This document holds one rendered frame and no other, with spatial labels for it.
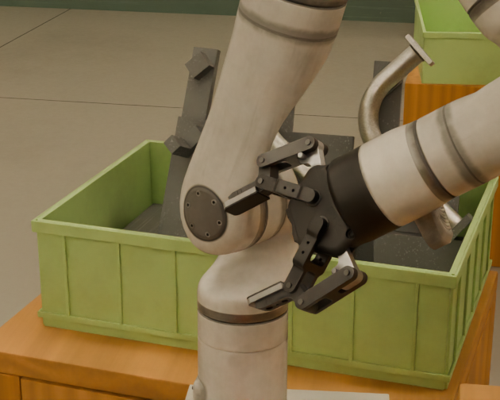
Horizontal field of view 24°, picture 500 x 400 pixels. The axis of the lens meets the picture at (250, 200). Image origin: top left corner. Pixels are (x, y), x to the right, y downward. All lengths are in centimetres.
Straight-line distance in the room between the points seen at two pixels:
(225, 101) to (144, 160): 98
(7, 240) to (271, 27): 326
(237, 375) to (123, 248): 54
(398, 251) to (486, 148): 84
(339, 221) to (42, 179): 389
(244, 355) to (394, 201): 29
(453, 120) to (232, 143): 23
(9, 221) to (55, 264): 268
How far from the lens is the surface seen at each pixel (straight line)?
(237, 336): 114
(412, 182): 91
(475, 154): 90
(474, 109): 90
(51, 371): 168
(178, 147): 184
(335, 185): 94
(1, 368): 172
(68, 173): 486
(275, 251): 115
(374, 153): 93
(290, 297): 97
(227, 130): 105
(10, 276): 391
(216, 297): 113
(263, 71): 102
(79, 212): 181
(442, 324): 155
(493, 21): 90
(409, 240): 172
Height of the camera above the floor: 157
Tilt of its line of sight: 20 degrees down
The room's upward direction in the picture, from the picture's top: straight up
